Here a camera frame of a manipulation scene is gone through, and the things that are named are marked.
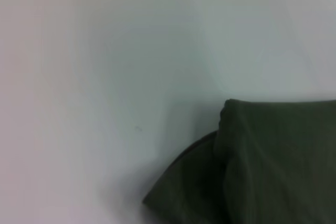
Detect dark green printed t-shirt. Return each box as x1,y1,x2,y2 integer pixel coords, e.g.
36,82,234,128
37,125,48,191
141,98,336,224

